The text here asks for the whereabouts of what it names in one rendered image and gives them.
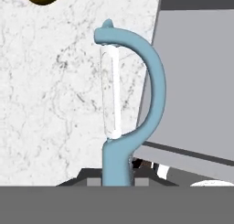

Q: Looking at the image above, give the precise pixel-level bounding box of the small white bar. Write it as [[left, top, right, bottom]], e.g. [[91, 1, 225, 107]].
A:
[[155, 165, 170, 180]]

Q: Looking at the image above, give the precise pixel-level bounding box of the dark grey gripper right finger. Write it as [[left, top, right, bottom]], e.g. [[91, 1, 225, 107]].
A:
[[131, 167, 179, 187]]

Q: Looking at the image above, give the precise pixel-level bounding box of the light blue peeler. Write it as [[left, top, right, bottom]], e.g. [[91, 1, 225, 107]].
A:
[[93, 18, 167, 187]]

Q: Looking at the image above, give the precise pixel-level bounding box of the white round object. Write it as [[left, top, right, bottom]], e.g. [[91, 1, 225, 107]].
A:
[[189, 179, 234, 187]]

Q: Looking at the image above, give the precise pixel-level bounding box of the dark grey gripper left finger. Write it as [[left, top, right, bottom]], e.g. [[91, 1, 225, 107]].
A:
[[56, 168, 103, 187]]

